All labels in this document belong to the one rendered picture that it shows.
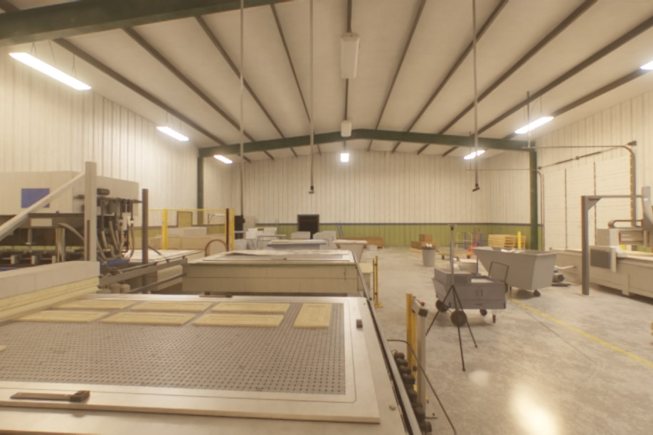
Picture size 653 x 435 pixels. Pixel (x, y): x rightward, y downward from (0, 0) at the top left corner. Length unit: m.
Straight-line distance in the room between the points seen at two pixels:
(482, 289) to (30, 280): 5.46
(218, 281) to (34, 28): 5.54
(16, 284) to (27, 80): 6.60
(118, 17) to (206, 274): 4.81
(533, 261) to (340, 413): 5.94
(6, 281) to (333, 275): 4.07
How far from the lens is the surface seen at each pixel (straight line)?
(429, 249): 9.96
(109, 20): 6.81
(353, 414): 1.34
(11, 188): 5.88
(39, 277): 3.66
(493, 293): 5.03
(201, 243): 8.67
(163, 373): 1.79
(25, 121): 9.22
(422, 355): 2.71
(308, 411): 1.35
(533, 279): 6.96
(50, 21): 7.53
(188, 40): 7.74
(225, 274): 5.66
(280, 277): 5.32
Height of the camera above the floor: 1.66
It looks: 1 degrees up
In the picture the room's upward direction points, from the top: straight up
